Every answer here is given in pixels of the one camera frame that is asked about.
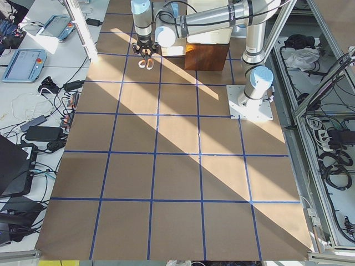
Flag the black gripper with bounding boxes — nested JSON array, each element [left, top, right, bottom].
[[131, 42, 159, 57]]

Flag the orange white scissors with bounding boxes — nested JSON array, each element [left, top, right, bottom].
[[138, 53, 154, 70]]

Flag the brown wooden drawer box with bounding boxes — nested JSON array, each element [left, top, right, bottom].
[[184, 43, 230, 71]]

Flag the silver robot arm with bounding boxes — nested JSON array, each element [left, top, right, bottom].
[[130, 0, 157, 59], [152, 1, 281, 78]]

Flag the black power adapter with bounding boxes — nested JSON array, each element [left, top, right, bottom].
[[85, 18, 103, 27]]

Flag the upper teach pendant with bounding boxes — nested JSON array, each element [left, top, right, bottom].
[[37, 15, 75, 42]]

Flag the teach pendant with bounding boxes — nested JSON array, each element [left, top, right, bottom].
[[37, 15, 75, 42], [2, 49, 47, 83]]

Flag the brown paper table mat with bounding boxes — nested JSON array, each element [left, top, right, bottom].
[[36, 1, 311, 260]]

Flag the lower teach pendant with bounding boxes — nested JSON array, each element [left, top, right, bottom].
[[2, 49, 47, 83]]

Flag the black power brick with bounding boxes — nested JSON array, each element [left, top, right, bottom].
[[25, 126, 63, 142]]

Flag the white crumpled cloth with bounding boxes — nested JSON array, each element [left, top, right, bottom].
[[285, 48, 320, 71]]

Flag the white power strip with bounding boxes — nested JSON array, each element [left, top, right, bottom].
[[317, 129, 333, 152]]

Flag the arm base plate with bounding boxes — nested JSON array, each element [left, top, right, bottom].
[[226, 85, 273, 122]]

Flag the coiled black cables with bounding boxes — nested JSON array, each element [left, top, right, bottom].
[[318, 152, 353, 192]]

